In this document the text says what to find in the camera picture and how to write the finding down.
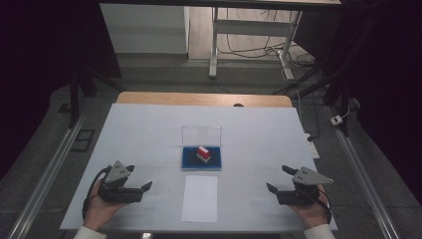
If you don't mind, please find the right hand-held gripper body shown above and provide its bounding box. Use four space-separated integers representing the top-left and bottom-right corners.
277 166 334 206

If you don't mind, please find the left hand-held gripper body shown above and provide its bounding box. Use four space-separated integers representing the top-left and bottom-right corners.
98 160 143 204

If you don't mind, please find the blue ink pad clear-lid box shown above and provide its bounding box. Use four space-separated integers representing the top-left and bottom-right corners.
180 125 223 172

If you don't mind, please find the white paper sheet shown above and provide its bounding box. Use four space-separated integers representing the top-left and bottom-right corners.
180 174 219 224

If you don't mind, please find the red and white stamp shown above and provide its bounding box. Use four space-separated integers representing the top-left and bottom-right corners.
196 145 212 164

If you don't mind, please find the person's right hand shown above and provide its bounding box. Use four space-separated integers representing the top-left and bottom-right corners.
288 184 332 229

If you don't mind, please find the person's left hand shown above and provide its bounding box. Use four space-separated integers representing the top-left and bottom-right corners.
83 178 128 232

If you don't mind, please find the white table cover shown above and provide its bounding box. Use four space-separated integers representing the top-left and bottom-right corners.
59 103 339 233

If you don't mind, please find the black metal stand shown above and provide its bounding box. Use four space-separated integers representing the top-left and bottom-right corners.
67 64 124 129

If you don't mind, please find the wooden table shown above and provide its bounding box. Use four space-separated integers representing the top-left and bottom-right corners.
115 92 294 109

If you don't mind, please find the dark curtain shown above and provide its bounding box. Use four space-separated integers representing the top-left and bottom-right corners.
293 0 422 205
0 0 123 180

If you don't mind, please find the white cabinet panel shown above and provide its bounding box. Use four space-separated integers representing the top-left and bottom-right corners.
100 3 190 55

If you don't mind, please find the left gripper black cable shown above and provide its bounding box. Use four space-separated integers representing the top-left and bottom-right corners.
81 164 112 222

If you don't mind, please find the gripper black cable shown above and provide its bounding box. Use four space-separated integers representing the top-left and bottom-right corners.
317 188 333 224
81 164 112 222

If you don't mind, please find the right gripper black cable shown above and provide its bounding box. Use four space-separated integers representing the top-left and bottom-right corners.
317 188 333 224

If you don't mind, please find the black floor frame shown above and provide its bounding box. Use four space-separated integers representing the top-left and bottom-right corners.
70 128 97 153

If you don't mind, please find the metal floor rail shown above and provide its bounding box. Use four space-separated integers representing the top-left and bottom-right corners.
326 106 401 239
6 108 88 239

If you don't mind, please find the tangle of floor cables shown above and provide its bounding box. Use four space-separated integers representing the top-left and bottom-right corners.
217 8 317 68

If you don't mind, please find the white desk frame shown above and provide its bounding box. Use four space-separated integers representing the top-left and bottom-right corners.
208 6 304 81

